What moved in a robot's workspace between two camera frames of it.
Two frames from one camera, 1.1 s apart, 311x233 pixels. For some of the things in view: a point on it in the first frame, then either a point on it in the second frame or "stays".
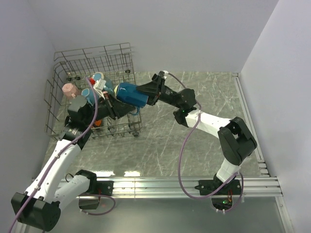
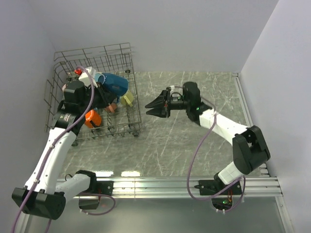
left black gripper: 116,108 to 106,97
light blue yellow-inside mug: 97,75 stays
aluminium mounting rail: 172,187 stays
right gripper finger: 153,99 to 159,111
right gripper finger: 153,88 to 163,100
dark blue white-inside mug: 129,93 to 116,84
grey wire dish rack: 73,67 stays
